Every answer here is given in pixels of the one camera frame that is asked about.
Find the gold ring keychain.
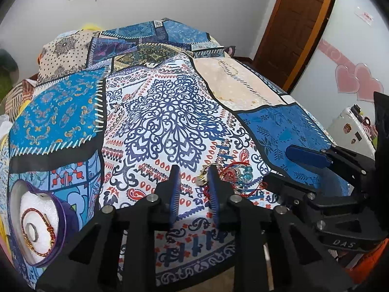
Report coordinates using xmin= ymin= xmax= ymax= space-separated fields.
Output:
xmin=195 ymin=165 xmax=210 ymax=187

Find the red string blue bead bracelet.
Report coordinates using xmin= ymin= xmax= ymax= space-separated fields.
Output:
xmin=218 ymin=161 xmax=268 ymax=199

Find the silver bangle ring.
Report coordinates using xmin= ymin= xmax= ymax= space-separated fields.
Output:
xmin=25 ymin=222 xmax=40 ymax=241

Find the orange sleeve forearm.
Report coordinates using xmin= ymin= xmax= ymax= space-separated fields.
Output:
xmin=346 ymin=239 xmax=388 ymax=284

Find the purple heart-shaped jewelry box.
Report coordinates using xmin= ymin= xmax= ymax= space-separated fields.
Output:
xmin=8 ymin=179 xmax=79 ymax=268

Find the white suitcase with stickers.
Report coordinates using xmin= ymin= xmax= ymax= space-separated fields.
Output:
xmin=327 ymin=105 xmax=375 ymax=159

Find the patchwork blue bedspread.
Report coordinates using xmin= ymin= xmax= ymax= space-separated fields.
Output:
xmin=1 ymin=18 xmax=333 ymax=290

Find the brown wooden door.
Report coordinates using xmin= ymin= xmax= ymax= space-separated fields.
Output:
xmin=254 ymin=0 xmax=332 ymax=90

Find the pink heart wall decal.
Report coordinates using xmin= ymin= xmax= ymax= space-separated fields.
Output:
xmin=318 ymin=39 xmax=384 ymax=103

